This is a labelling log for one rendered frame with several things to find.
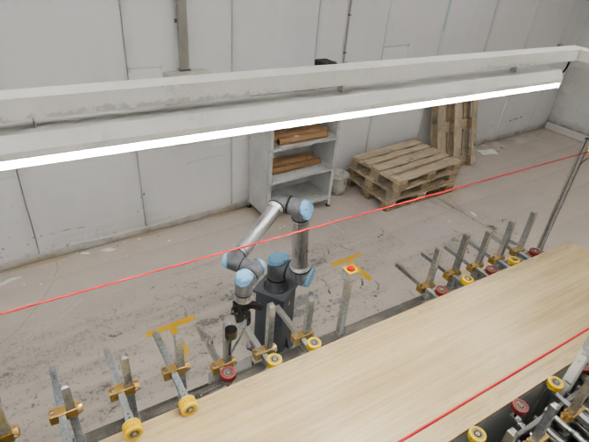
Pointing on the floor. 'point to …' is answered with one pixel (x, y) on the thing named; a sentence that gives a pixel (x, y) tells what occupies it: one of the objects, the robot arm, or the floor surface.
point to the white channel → (281, 78)
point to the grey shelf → (261, 145)
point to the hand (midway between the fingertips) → (245, 326)
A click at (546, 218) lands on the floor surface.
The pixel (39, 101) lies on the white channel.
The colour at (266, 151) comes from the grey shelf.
